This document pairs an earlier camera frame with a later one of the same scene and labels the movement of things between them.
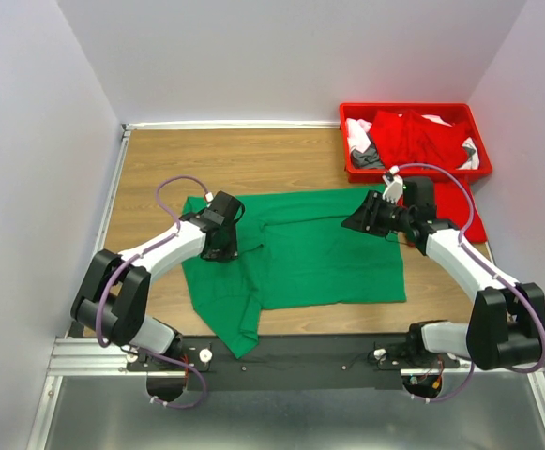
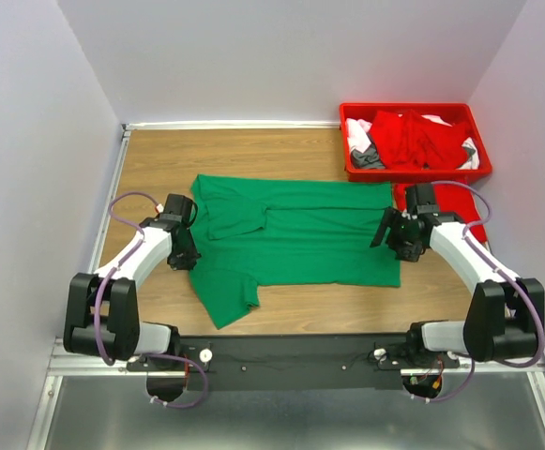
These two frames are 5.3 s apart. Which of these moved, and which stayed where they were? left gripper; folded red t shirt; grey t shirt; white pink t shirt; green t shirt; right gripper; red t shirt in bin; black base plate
Moved: right gripper; green t shirt; left gripper
Stayed: black base plate; grey t shirt; folded red t shirt; white pink t shirt; red t shirt in bin
